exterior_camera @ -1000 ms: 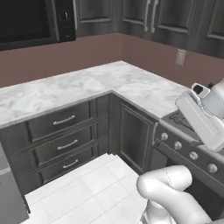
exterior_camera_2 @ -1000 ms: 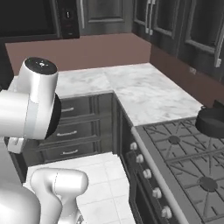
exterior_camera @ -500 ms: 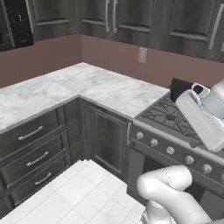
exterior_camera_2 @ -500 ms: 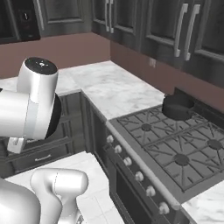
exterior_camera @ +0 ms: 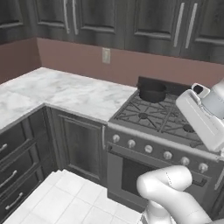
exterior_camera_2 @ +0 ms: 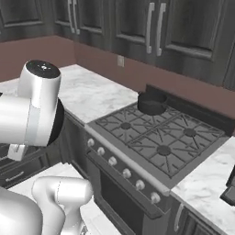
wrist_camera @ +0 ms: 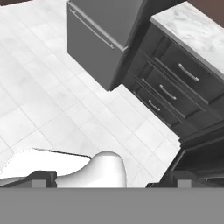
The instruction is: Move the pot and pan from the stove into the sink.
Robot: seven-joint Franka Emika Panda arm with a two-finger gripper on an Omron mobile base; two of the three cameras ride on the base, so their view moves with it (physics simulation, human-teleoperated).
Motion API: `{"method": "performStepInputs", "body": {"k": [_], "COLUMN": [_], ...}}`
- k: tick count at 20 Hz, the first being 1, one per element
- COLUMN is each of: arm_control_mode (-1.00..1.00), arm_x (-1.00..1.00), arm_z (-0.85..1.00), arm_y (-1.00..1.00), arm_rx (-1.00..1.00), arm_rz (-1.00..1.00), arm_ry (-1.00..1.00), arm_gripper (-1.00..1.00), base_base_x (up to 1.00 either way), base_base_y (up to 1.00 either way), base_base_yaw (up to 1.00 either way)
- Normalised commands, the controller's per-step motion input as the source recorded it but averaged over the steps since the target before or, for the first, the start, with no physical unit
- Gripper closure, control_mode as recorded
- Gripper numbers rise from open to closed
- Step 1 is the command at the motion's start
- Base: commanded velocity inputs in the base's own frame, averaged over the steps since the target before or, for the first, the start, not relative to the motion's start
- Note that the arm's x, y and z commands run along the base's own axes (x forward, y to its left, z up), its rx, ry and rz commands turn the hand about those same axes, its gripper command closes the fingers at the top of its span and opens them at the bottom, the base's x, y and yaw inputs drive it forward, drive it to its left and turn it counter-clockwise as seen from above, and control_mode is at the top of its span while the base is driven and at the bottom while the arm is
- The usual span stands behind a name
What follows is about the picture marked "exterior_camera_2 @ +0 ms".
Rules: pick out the black countertop appliance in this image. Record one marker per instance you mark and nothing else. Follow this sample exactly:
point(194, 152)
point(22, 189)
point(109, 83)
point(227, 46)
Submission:
point(229, 191)

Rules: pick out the dark grey pot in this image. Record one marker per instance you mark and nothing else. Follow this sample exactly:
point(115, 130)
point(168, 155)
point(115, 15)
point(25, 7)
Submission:
point(151, 105)

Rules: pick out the beige wall outlet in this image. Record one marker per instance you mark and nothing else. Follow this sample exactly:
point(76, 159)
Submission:
point(121, 61)

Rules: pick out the dark base cupboard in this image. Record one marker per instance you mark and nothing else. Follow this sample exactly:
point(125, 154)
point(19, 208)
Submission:
point(73, 143)

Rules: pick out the dark oven door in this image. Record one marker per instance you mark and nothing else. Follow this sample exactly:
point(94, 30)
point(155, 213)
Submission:
point(122, 202)

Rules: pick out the white stove knob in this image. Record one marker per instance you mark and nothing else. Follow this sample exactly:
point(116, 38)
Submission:
point(101, 151)
point(91, 142)
point(126, 173)
point(155, 197)
point(140, 184)
point(112, 161)

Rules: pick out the grey stove with oven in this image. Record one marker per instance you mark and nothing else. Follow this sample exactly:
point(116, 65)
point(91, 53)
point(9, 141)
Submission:
point(171, 137)

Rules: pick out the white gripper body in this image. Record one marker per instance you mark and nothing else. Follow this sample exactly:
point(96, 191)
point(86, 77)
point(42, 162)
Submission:
point(16, 152)

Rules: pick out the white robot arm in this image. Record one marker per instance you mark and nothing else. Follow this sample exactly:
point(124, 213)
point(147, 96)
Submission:
point(36, 122)

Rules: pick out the dark wood cupboard door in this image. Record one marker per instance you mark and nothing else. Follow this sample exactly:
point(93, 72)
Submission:
point(61, 15)
point(231, 46)
point(21, 15)
point(131, 21)
point(95, 18)
point(192, 27)

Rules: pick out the dark base cupboard door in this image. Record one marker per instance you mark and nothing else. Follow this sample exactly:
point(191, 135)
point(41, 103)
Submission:
point(195, 225)

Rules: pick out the dark drawer front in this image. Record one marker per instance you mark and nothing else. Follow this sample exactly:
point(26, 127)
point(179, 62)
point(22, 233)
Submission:
point(30, 171)

